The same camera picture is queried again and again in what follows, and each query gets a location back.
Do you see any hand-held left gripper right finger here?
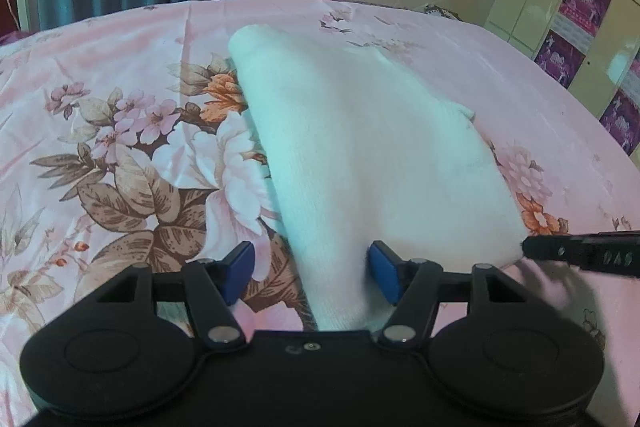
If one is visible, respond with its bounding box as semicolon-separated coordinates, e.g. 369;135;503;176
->
366;241;517;351

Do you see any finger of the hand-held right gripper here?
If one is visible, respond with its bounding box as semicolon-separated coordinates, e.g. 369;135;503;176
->
521;231;640;279

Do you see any pink floral bed sheet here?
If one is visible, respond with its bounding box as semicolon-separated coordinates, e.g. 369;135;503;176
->
0;0;640;427

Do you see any purple wardrobe sticker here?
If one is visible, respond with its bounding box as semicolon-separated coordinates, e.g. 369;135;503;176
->
557;0;614;39
533;29;586;88
598;89;640;158

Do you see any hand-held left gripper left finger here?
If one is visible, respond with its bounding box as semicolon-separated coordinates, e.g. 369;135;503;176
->
96;241;257;351

